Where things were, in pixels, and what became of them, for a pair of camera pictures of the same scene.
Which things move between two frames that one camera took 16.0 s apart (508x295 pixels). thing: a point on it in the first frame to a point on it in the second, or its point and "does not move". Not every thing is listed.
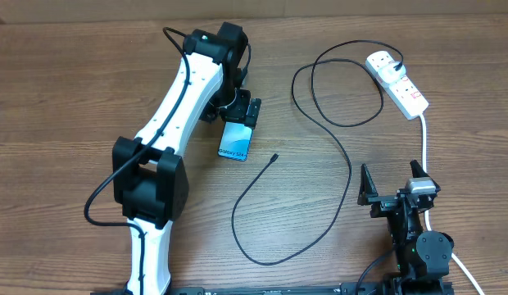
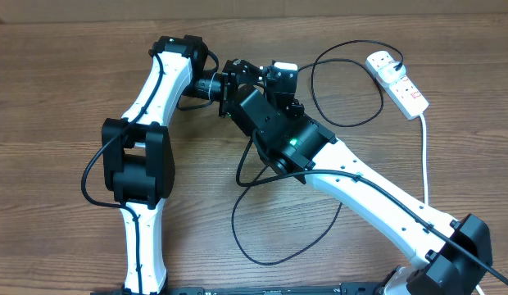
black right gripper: [383, 203] to [297, 108]
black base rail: [345, 289] does not move
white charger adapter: [390, 74] does not move
